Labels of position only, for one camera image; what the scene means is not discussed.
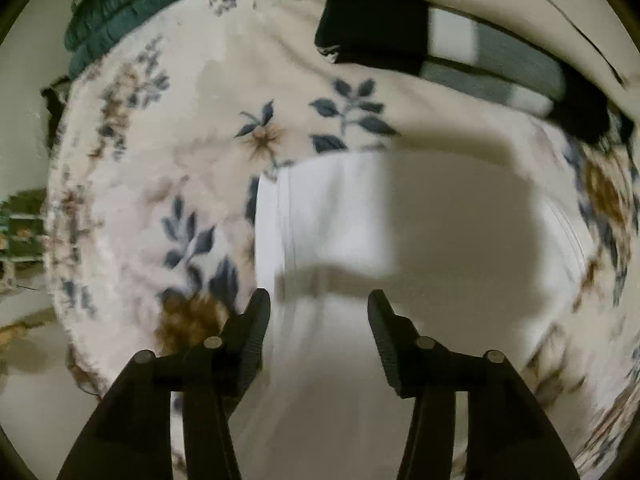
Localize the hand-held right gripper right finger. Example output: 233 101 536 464
367 289 582 480

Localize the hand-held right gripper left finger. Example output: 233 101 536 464
56 288 272 480

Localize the white cloth garment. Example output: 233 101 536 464
231 152 590 480

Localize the floral fleece blanket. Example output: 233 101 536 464
42 0 640 480

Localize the green patterned cloth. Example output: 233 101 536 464
0 189 50 264

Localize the black grey white striped garment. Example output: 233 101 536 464
314 0 635 142

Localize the dark green knitted blanket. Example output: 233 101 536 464
64 0 275 79

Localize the cream pillow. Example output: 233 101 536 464
289 0 640 96

